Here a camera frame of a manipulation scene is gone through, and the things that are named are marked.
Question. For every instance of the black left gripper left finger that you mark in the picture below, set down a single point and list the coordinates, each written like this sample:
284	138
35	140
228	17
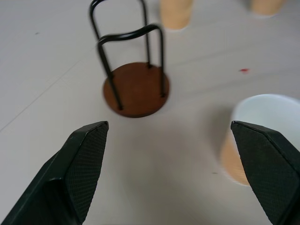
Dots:
70	173

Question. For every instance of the tan paper cup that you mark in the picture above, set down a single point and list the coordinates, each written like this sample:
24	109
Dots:
175	14
264	7
239	131

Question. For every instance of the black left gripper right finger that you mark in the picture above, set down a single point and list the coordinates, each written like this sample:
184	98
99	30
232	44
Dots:
269	168

